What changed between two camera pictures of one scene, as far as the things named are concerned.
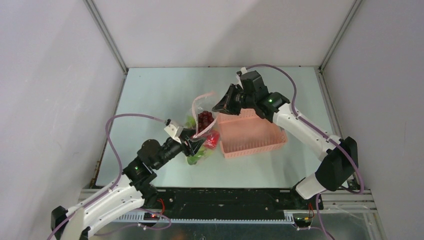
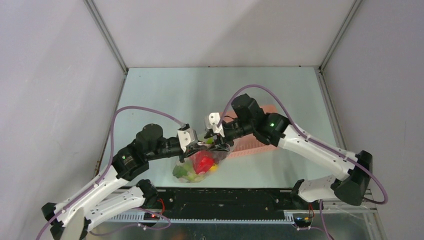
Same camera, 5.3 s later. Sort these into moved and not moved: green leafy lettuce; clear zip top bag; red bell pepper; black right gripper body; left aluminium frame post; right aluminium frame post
Moved: black right gripper body; clear zip top bag; red bell pepper; green leafy lettuce
Not moved: right aluminium frame post; left aluminium frame post
